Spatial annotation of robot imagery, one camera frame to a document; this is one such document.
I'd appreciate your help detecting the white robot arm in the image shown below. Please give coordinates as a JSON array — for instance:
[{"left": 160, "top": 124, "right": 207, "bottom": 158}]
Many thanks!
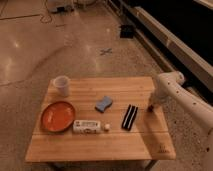
[{"left": 147, "top": 71, "right": 213, "bottom": 171}]

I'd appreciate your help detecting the black white striped block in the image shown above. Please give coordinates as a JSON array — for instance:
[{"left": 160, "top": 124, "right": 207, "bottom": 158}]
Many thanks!
[{"left": 121, "top": 105, "right": 138, "bottom": 131}]

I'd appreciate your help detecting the blue sponge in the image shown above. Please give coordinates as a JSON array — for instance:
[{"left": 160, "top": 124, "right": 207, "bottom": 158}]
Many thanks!
[{"left": 95, "top": 96, "right": 113, "bottom": 113}]

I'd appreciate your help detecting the wooden folding table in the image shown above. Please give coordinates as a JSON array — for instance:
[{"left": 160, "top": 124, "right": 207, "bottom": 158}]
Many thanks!
[{"left": 25, "top": 77, "right": 176, "bottom": 163}]

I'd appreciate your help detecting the black box on floor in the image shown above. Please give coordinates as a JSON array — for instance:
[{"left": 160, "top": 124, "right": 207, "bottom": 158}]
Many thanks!
[{"left": 120, "top": 25, "right": 134, "bottom": 38}]

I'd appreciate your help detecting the white tube with cap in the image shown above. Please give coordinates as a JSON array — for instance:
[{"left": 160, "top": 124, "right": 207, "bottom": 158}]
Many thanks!
[{"left": 73, "top": 120, "right": 111, "bottom": 134}]

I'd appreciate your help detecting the white plastic cup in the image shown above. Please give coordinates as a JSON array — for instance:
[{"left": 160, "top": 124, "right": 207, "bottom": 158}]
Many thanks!
[{"left": 53, "top": 76, "right": 70, "bottom": 97}]

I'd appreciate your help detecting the orange plate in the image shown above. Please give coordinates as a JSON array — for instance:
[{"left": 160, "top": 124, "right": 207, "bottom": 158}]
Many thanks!
[{"left": 40, "top": 101, "right": 75, "bottom": 133}]

